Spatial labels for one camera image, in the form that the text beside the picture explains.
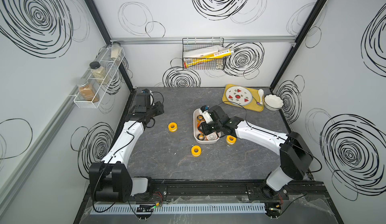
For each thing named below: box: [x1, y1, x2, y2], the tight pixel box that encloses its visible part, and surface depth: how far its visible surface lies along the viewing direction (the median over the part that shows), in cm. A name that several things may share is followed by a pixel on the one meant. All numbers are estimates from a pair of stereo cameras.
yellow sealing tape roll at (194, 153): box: [190, 145, 202, 158], surface depth 88 cm
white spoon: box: [258, 88, 264, 105], surface depth 118 cm
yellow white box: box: [183, 45, 235, 69], surface depth 88 cm
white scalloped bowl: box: [263, 93, 284, 111], surface depth 111 cm
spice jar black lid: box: [88, 61, 111, 85], surface depth 72 cm
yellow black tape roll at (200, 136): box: [196, 133, 206, 141], surface depth 93 cm
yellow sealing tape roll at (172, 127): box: [167, 122, 178, 133], surface depth 98 cm
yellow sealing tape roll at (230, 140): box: [226, 135, 237, 145], surface depth 93 cm
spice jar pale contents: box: [110, 41, 122, 61], surface depth 88 cm
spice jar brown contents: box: [77, 79, 100, 103], surface depth 65 cm
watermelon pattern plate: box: [225, 85, 253, 106], surface depth 117 cm
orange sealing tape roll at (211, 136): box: [204, 132, 219, 141], surface depth 92 cm
